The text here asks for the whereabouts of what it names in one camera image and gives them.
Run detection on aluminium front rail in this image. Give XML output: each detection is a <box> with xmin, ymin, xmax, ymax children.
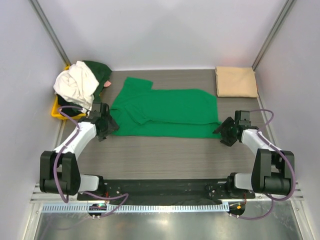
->
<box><xmin>29</xmin><ymin>182</ymin><xmax>304</xmax><ymax>204</ymax></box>

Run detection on bright green t-shirt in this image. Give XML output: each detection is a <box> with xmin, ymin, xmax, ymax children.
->
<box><xmin>110</xmin><ymin>77</ymin><xmax>221</xmax><ymax>139</ymax></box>

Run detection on dark green t-shirt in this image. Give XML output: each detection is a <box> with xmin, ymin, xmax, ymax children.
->
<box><xmin>54</xmin><ymin>60</ymin><xmax>112</xmax><ymax>117</ymax></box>

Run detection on pink garment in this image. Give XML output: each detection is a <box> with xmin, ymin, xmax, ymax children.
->
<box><xmin>103</xmin><ymin>80</ymin><xmax>112</xmax><ymax>88</ymax></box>

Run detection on right aluminium frame post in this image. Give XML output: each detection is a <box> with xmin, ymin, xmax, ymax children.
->
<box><xmin>252</xmin><ymin>0</ymin><xmax>297</xmax><ymax>72</ymax></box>

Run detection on white slotted cable duct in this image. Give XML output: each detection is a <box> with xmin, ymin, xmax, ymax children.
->
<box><xmin>41</xmin><ymin>202</ymin><xmax>229</xmax><ymax>214</ymax></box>

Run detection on folded beige t-shirt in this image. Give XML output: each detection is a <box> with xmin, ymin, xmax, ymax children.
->
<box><xmin>215</xmin><ymin>66</ymin><xmax>258</xmax><ymax>98</ymax></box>

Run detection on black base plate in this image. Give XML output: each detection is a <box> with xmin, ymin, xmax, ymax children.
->
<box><xmin>76</xmin><ymin>178</ymin><xmax>256</xmax><ymax>206</ymax></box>

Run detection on white t-shirt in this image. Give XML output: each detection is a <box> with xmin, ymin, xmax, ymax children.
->
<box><xmin>53</xmin><ymin>61</ymin><xmax>99</xmax><ymax>109</ymax></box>

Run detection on left aluminium frame post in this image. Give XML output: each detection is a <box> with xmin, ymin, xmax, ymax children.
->
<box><xmin>28</xmin><ymin>0</ymin><xmax>71</xmax><ymax>66</ymax></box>

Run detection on aluminium frame post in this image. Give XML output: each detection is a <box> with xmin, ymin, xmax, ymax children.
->
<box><xmin>252</xmin><ymin>0</ymin><xmax>297</xmax><ymax>72</ymax></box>
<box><xmin>28</xmin><ymin>0</ymin><xmax>71</xmax><ymax>66</ymax></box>

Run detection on yellow plastic bin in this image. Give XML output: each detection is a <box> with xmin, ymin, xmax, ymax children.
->
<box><xmin>50</xmin><ymin>64</ymin><xmax>88</xmax><ymax>121</ymax></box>

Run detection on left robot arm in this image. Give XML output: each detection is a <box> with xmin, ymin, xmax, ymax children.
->
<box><xmin>39</xmin><ymin>102</ymin><xmax>119</xmax><ymax>200</ymax></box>

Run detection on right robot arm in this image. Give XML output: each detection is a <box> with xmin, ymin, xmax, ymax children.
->
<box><xmin>213</xmin><ymin>110</ymin><xmax>296</xmax><ymax>201</ymax></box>

